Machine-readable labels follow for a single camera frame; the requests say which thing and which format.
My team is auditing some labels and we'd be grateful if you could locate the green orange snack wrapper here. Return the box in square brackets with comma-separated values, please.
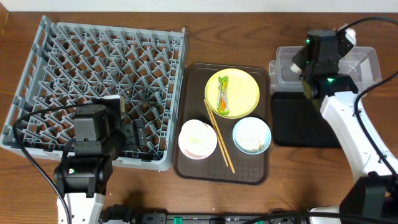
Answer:
[217, 76, 229, 115]

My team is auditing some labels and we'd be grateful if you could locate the white paper cup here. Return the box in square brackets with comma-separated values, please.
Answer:
[178, 119, 207, 156]

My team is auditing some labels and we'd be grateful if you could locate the wooden chopstick left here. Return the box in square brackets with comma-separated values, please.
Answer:
[203, 99, 229, 167]

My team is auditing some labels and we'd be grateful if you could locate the grey plastic dishwasher rack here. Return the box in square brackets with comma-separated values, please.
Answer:
[1, 17, 188, 171]

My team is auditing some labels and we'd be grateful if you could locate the wooden chopstick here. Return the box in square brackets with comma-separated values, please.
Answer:
[203, 99, 229, 167]
[203, 99, 236, 174]

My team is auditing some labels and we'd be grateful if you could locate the wooden chopstick right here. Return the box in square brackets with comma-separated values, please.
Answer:
[203, 99, 236, 174]

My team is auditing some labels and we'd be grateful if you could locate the clear plastic waste bin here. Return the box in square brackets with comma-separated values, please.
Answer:
[269, 46, 382, 98]

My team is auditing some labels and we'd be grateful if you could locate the light blue bowl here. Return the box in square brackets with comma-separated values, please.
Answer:
[233, 117, 272, 155]

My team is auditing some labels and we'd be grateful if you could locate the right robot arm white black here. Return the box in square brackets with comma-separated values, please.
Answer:
[291, 30, 397, 223]

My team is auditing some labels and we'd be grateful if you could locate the pink white small plate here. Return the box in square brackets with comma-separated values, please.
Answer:
[178, 123, 217, 160]

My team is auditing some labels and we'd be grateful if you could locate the yellow round plate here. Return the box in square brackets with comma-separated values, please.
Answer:
[205, 68, 260, 119]

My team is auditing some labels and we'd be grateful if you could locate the brown plastic serving tray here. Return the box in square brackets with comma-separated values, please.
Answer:
[174, 63, 271, 185]

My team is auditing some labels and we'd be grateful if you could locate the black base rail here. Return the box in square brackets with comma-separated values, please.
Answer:
[99, 203, 312, 224]

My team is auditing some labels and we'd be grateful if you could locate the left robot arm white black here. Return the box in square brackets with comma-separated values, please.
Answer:
[54, 105, 147, 223]

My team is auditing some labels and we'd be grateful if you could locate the black rectangular tray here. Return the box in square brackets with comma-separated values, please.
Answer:
[271, 91, 341, 148]

